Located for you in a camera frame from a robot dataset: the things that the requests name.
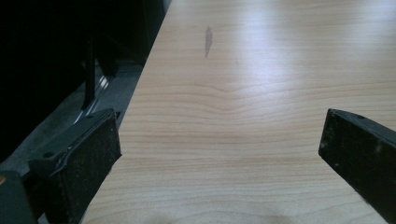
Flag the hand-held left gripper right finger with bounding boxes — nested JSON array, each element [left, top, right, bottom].
[[318, 108, 396, 224]]

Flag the black metal stand leg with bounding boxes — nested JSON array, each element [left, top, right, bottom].
[[81, 36, 120, 110]]

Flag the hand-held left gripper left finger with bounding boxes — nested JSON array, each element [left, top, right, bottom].
[[27, 107, 122, 224]]

